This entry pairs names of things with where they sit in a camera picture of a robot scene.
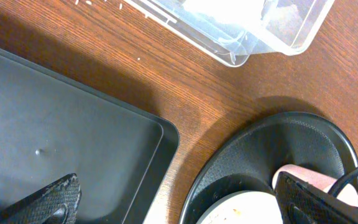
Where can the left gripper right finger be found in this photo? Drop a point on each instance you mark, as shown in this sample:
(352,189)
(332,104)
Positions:
(300,202)

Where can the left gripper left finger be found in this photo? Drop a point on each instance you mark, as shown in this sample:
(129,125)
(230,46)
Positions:
(58,202)

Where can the pink cup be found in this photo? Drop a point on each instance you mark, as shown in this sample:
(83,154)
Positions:
(323,182)

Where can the clear plastic waste bin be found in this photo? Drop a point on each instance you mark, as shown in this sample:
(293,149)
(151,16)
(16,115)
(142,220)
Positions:
(232,31)

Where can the grey plate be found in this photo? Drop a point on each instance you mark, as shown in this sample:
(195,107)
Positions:
(243,207)

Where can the round black serving tray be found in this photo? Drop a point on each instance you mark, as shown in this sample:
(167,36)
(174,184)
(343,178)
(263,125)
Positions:
(250,158)

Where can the black rectangular tray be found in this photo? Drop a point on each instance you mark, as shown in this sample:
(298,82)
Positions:
(51,126)

